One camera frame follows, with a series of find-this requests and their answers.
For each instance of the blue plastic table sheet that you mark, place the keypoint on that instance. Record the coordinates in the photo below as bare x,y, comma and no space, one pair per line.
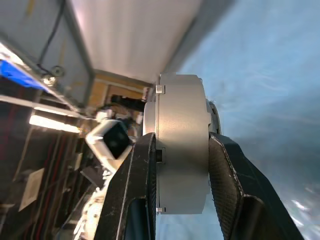
262,87

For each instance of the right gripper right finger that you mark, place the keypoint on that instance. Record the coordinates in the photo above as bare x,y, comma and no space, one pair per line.
240,190

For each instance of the white paper sheet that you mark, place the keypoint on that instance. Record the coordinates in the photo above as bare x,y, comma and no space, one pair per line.
32,188

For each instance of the aluminium frame post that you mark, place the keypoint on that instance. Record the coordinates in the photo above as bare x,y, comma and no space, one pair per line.
81,50

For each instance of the bright light strip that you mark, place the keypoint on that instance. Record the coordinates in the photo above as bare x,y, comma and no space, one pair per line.
53,123

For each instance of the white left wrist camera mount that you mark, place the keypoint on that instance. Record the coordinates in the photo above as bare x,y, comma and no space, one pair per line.
100,135

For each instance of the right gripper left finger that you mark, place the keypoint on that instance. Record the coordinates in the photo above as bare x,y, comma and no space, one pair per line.
130,195

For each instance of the blue plastic crate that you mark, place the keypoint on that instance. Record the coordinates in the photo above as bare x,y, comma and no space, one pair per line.
17,72

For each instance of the white foam backdrop sheet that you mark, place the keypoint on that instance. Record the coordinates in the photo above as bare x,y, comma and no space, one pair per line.
135,32

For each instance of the copper wound motor stator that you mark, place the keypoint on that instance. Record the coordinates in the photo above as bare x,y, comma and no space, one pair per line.
182,120

